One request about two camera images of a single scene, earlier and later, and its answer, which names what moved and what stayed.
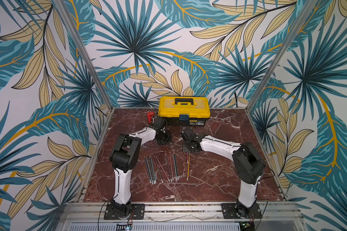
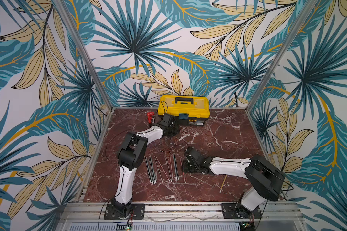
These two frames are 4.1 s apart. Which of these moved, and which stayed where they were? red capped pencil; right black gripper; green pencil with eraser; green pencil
Moved: right black gripper
Stayed: red capped pencil; green pencil; green pencil with eraser
